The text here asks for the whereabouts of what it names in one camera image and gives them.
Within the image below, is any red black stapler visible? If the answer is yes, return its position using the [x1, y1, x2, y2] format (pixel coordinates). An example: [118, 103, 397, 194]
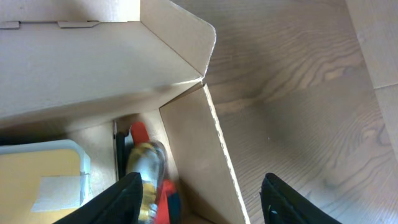
[114, 131, 130, 180]

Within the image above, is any yellow sticky note pad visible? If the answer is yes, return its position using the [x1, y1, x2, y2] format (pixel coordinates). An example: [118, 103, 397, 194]
[1, 140, 91, 223]

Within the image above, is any cardboard box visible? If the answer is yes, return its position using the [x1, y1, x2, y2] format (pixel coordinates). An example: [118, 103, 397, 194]
[1, 0, 249, 223]

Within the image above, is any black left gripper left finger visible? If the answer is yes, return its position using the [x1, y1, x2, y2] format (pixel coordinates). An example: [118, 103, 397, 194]
[57, 172, 143, 224]

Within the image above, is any red utility knife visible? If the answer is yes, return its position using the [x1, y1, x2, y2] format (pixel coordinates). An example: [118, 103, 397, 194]
[130, 121, 181, 224]

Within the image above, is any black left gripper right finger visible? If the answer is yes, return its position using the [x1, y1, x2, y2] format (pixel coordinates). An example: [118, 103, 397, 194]
[260, 173, 340, 224]

